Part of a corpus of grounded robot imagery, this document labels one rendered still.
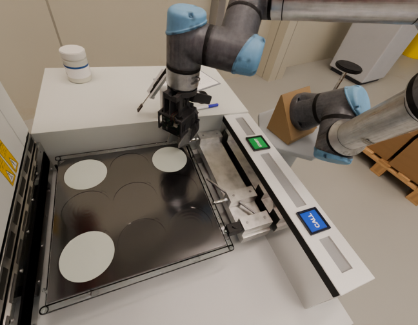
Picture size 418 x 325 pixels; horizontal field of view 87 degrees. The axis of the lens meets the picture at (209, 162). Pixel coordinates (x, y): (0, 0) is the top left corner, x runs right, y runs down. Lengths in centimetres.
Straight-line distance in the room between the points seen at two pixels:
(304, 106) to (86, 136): 73
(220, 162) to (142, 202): 27
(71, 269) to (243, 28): 56
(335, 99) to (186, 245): 65
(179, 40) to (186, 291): 52
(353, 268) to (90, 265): 52
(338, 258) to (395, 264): 155
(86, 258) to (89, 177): 21
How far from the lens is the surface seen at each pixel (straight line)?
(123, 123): 67
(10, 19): 218
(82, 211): 58
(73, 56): 83
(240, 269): 60
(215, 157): 70
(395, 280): 202
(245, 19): 49
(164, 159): 65
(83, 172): 65
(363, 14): 53
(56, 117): 74
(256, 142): 67
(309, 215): 56
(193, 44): 47
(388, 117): 60
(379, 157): 264
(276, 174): 61
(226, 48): 46
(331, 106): 85
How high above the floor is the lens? 138
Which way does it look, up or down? 47 degrees down
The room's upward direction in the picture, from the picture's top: 12 degrees clockwise
